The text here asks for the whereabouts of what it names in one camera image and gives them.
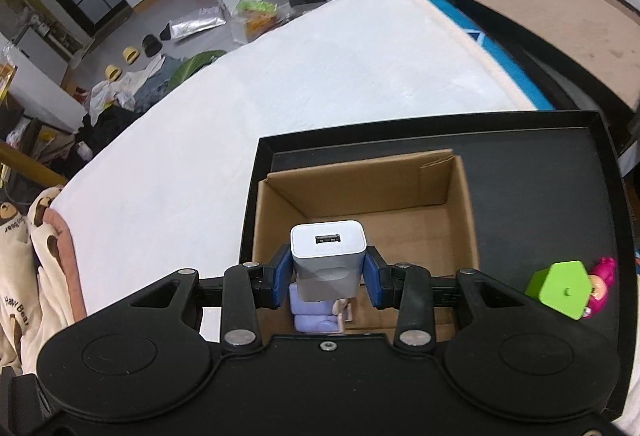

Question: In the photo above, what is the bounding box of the white bed blanket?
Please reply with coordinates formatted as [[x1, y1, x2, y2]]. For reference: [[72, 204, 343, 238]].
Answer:
[[49, 0, 542, 318]]

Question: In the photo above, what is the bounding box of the cardboard box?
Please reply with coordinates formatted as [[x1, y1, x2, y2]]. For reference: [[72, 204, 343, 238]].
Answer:
[[252, 148, 482, 336]]

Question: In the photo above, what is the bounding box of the green snack packet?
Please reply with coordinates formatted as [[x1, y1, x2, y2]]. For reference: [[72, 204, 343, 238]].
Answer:
[[235, 0, 278, 16]]

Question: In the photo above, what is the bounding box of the pink doll figurine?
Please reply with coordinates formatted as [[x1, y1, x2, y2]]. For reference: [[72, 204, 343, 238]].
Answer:
[[581, 256, 617, 318]]

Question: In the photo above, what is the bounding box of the lavender doll figurine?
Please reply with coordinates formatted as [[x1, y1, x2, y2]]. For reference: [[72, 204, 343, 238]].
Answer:
[[289, 283, 355, 335]]

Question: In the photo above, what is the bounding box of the black shallow box brown bottom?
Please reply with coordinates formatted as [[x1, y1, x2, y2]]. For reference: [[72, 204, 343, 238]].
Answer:
[[447, 0, 640, 119]]

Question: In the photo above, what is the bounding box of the green cloth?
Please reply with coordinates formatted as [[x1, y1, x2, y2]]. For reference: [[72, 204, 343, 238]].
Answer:
[[167, 49, 229, 90]]

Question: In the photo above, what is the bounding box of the black tray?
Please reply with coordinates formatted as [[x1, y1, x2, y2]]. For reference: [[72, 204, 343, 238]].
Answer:
[[239, 110, 637, 423]]

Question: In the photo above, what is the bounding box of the white usb charger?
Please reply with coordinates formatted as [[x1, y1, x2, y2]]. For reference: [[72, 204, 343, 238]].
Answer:
[[290, 219, 369, 305]]

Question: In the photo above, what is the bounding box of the orange snack bag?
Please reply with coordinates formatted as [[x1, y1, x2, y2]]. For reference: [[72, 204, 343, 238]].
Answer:
[[230, 11, 282, 45]]

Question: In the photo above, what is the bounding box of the white plastic bag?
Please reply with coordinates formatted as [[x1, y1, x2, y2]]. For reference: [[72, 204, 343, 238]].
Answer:
[[88, 70, 147, 113]]

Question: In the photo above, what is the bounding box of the bear printed blanket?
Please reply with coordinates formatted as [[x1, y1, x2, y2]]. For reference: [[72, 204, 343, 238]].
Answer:
[[0, 185, 90, 378]]

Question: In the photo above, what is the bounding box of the yellow wooden bar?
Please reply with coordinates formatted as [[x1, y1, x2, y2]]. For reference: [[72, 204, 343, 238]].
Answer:
[[0, 140, 69, 188]]

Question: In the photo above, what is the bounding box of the black clothes pile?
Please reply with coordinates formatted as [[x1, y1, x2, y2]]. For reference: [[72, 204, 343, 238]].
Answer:
[[74, 105, 142, 163]]

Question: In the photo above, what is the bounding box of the green hexagonal block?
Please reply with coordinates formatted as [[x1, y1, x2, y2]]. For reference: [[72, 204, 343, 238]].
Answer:
[[538, 259, 592, 321]]

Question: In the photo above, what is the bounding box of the silver foil bag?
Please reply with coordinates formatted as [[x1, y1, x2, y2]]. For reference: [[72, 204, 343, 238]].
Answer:
[[169, 7, 227, 41]]

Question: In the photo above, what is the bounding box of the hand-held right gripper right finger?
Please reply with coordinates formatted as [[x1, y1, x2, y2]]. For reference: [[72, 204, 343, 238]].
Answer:
[[364, 248, 550, 350]]

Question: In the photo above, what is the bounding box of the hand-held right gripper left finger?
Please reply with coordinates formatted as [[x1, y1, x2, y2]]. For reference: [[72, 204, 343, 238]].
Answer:
[[129, 245, 294, 350]]

